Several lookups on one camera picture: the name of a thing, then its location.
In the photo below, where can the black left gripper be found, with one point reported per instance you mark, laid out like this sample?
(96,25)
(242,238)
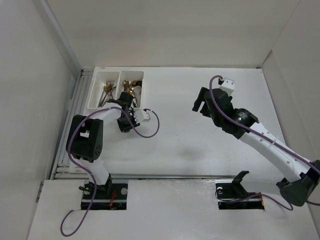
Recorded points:
(125,128)

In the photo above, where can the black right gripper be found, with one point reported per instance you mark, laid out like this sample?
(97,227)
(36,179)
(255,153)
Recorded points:
(198,101)

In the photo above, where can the gold spoon green handle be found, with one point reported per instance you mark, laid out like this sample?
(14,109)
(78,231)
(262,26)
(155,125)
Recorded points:
(131,91)

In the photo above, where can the cream white spoon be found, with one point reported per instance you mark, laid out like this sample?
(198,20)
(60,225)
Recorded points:
(137,91)

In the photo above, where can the silver fork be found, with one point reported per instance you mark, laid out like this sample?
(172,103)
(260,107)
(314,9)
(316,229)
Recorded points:
(103,94)

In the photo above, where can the copper fork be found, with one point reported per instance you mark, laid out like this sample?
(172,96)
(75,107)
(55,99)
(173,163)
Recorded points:
(106,84)

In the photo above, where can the gold fork green handle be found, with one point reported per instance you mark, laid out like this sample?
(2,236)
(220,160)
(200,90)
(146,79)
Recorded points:
(107,93)

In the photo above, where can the black round spoon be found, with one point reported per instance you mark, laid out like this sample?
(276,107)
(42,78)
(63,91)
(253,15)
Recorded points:
(139,83)

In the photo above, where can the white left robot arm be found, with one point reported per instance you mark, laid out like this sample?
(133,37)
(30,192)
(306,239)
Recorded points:
(85,140)

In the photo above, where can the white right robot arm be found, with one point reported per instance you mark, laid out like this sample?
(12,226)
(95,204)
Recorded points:
(301,176)

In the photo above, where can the white left utensil tray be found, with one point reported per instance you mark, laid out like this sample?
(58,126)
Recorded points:
(99,78)

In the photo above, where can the white utensil tray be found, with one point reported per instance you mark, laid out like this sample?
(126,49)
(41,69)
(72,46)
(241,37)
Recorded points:
(130,75)
(99,78)

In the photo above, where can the white right utensil tray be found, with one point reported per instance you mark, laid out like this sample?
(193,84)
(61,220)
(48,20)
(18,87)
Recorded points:
(130,75)

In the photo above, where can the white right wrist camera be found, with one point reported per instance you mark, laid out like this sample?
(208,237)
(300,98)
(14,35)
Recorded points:
(227,85)

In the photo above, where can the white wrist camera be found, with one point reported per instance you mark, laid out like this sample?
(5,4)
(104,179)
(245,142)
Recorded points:
(141,115)
(227,85)

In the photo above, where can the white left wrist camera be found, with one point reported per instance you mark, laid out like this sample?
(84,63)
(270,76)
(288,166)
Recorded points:
(141,115)

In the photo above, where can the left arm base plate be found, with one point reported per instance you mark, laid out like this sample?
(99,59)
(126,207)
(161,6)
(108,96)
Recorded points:
(114,199)

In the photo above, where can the aluminium rail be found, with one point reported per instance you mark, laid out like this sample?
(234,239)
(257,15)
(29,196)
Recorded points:
(73,176)

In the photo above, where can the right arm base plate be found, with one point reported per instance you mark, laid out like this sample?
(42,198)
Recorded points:
(231,195)

